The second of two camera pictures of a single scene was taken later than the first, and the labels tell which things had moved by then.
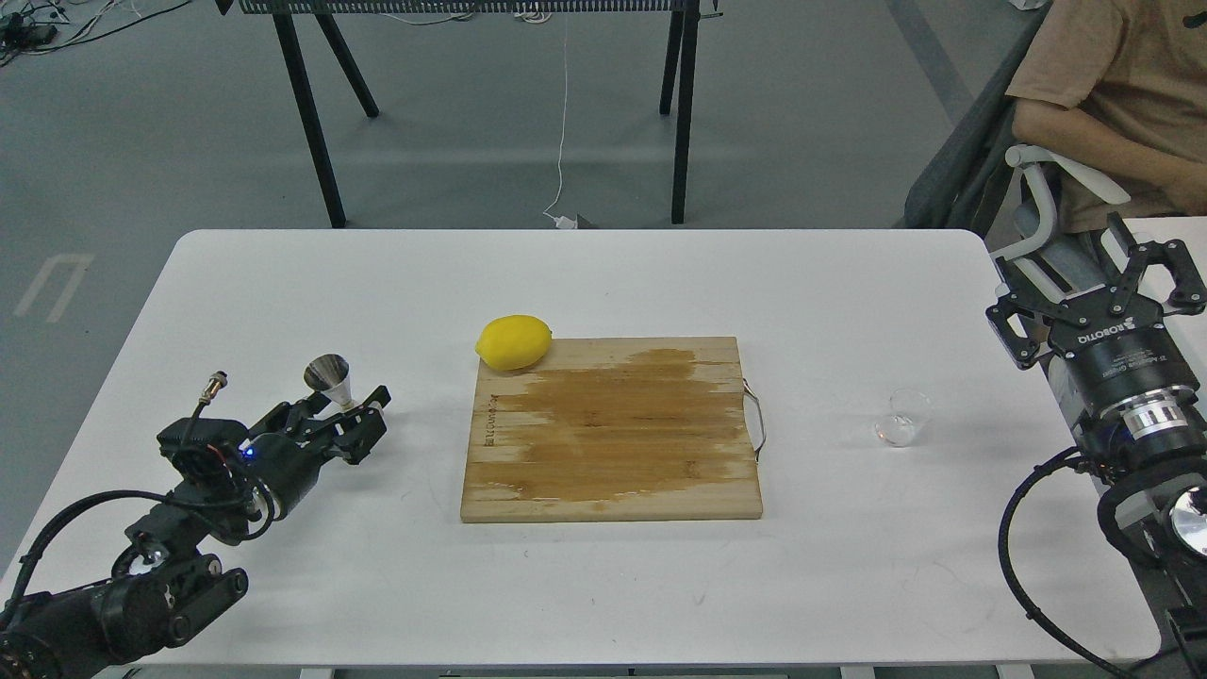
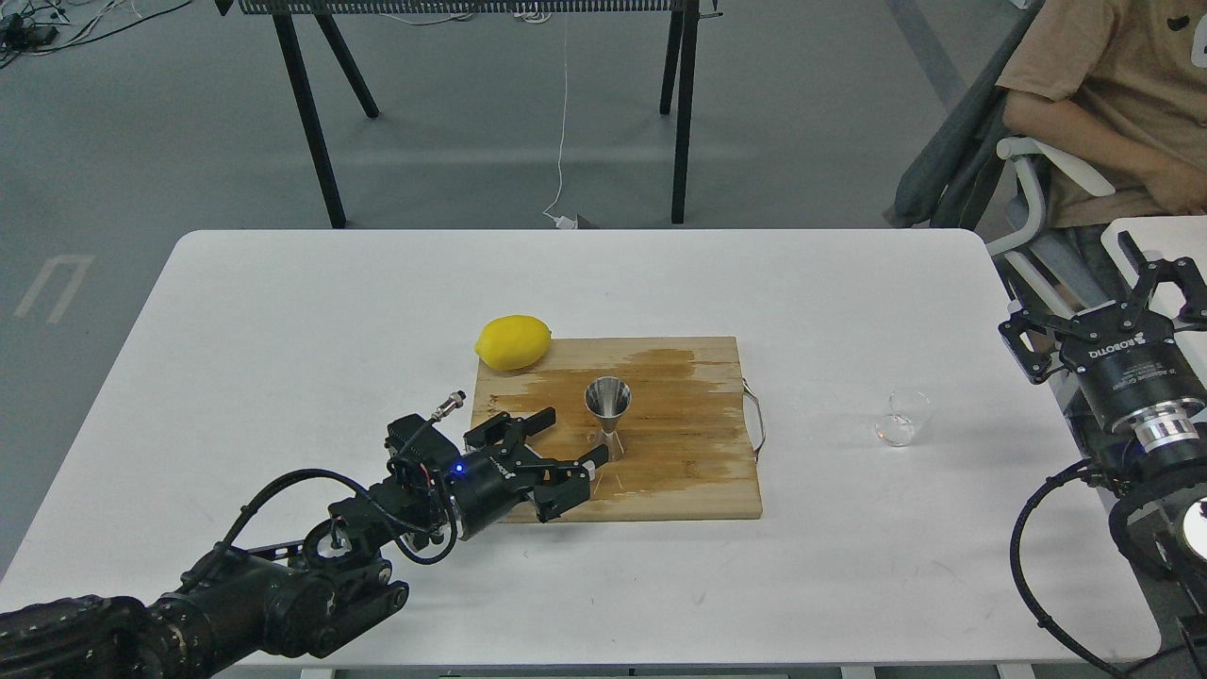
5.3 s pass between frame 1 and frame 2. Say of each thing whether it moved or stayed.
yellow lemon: stayed
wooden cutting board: stayed
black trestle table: stayed
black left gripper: moved
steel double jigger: moved
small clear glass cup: stayed
